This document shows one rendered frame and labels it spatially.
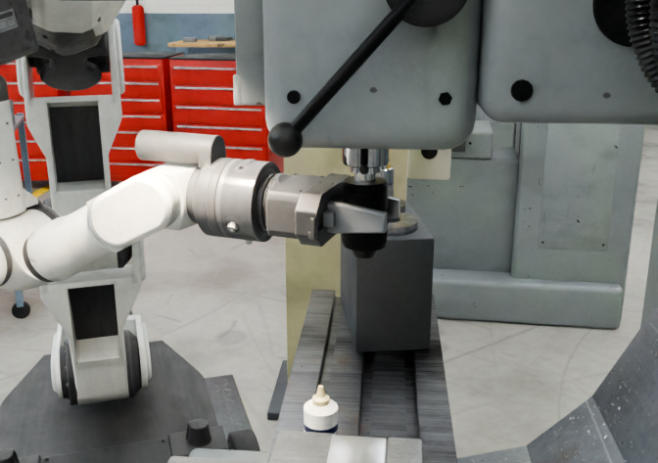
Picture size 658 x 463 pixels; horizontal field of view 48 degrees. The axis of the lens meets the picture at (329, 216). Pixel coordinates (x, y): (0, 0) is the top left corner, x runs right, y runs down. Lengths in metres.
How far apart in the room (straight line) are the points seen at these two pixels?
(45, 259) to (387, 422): 0.48
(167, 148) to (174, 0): 9.31
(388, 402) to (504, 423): 1.74
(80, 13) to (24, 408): 1.01
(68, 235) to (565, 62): 0.59
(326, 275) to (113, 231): 1.85
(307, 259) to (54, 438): 1.24
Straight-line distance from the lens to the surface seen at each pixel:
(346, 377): 1.12
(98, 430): 1.70
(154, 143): 0.85
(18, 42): 1.01
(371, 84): 0.65
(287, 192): 0.76
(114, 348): 1.60
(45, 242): 0.95
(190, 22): 10.07
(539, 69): 0.64
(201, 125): 5.50
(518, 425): 2.79
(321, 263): 2.64
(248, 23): 0.74
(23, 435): 1.73
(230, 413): 2.02
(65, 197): 1.39
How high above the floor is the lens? 1.45
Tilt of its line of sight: 17 degrees down
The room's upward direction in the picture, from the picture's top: straight up
